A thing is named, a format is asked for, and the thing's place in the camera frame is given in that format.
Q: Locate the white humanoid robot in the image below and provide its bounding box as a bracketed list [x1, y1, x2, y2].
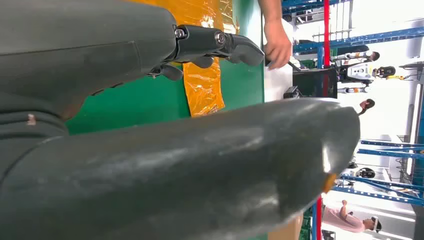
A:
[331, 49, 408, 95]

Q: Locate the black box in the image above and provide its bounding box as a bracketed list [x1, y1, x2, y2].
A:
[293, 67, 339, 100]

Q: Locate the red pole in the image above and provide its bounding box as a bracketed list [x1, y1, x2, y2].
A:
[315, 0, 332, 240]

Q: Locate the yellow plastic sheet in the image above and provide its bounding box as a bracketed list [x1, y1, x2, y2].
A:
[130, 0, 239, 118]

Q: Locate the blue shelving rack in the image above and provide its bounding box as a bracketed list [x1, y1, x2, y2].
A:
[281, 0, 424, 56]
[331, 139, 424, 207]

